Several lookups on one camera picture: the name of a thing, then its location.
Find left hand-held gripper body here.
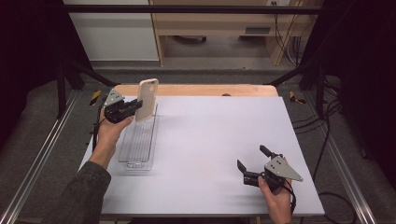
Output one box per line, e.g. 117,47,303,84
103,88,134,125

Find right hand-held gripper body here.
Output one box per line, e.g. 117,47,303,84
243,152,304,193

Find beige patterned phone case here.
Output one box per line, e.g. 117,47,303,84
135,77,160,123

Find clear plastic packaging box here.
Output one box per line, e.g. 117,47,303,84
118,102,161,172

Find person's left hand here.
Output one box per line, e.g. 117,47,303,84
97,106,134,148

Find person's right hand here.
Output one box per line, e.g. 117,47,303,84
257,175,294,224

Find yellow black tape strip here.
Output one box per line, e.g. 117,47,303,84
289,91,307,105
89,90,103,106

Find white board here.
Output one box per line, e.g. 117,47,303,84
78,95,326,217

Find wooden table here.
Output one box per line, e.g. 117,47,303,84
111,83,279,97

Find white cabinet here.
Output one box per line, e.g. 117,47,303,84
64,0,160,62

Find black curtain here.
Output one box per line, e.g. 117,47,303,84
300,0,396,183
0,0,73,147

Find light wooden desk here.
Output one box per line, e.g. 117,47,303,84
148,0,316,67

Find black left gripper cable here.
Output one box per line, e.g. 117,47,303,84
92,96,107,154

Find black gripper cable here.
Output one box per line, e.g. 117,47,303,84
282,180,297,217
92,96,107,154

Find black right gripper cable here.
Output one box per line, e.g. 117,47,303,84
282,180,297,217

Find black frame stand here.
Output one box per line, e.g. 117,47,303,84
264,59,327,119
55,55,120,119

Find silver metal rail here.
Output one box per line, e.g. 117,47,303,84
0,90,79,224
303,92,378,224

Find black floor cables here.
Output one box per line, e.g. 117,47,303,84
291,78,344,175

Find black floor cable loop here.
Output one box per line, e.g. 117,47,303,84
317,190,359,224

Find black frame crossbar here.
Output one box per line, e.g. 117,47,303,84
64,4,325,15

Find hanging black desk cables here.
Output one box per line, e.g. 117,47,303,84
271,1,303,67

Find grey desk drawer handle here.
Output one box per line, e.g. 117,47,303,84
244,26,272,35

